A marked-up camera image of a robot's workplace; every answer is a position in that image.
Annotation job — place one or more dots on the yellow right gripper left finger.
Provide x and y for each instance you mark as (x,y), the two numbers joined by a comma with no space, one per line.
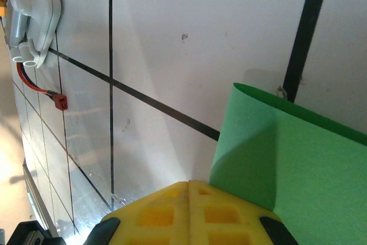
(155,216)

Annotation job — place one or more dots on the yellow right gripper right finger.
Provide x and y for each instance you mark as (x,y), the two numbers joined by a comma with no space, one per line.
(226,216)

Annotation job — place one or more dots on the small clear plastic item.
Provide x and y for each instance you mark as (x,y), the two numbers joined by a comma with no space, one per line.
(40,1)

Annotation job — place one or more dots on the aluminium table edge rail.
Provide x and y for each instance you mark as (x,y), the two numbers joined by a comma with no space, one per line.
(40,199)

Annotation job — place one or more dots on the green paper sheet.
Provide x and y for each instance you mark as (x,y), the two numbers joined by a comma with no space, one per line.
(301,170)

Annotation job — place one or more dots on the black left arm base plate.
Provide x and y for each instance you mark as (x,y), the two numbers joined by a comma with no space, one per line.
(28,235)

